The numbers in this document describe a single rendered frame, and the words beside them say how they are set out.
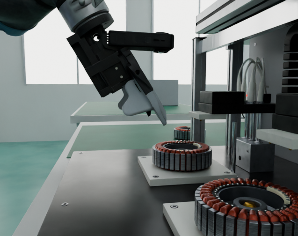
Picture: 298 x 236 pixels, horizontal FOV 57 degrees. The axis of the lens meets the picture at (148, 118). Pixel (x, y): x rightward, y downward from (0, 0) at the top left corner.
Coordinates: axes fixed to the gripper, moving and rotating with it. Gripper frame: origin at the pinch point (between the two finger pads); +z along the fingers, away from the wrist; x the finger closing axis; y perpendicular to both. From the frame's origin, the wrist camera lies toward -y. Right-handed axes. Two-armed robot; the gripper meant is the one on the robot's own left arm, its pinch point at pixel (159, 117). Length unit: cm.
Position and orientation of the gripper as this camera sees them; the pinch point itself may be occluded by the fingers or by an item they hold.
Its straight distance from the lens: 50.2
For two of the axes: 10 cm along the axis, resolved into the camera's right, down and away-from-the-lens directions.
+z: 4.9, 8.5, 1.8
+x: 1.7, 1.1, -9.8
